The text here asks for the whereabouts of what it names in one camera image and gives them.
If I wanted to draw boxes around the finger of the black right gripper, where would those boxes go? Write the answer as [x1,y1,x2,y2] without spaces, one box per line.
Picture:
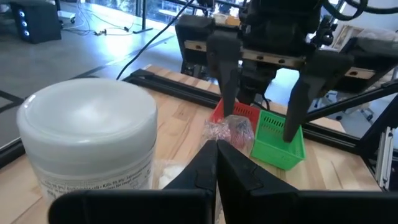
[206,30,243,118]
[282,49,355,144]

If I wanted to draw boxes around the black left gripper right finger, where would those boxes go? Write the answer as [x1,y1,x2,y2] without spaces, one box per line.
[216,139,398,224]

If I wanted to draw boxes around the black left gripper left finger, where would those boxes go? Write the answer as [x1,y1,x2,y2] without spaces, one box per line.
[48,139,218,224]

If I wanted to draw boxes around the small clear crinkled bag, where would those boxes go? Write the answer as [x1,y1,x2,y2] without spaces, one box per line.
[201,114,255,156]

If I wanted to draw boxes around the red plastic basket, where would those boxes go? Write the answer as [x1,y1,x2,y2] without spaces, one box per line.
[210,98,261,134]

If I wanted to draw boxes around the green plastic basket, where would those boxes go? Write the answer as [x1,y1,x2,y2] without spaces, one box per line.
[250,109,306,171]

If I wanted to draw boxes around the black pole stand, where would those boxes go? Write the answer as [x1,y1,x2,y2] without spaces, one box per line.
[132,0,154,34]

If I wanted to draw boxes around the white wipes canister yellow label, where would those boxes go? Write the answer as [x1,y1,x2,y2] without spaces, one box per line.
[17,77,159,206]

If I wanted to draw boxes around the black computer tower blue lights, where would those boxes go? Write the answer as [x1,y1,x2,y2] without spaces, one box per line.
[10,0,62,44]

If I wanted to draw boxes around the black aluminium rig frame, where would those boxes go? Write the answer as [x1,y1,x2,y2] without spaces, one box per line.
[0,68,398,191]

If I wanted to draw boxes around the black hanging cable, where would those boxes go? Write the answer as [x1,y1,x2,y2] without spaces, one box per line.
[116,0,194,81]

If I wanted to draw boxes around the silver frame bracket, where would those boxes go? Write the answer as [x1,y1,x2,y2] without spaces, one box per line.
[375,126,396,189]

